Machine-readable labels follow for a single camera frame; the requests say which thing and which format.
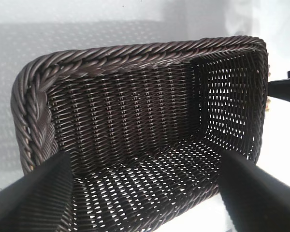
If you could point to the dark brown woven wicker basket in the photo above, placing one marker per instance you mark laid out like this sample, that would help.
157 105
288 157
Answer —
135 116

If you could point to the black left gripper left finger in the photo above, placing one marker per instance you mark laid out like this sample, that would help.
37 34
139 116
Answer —
33 205

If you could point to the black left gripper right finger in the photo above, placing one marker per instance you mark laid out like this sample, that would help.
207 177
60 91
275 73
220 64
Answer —
256 198

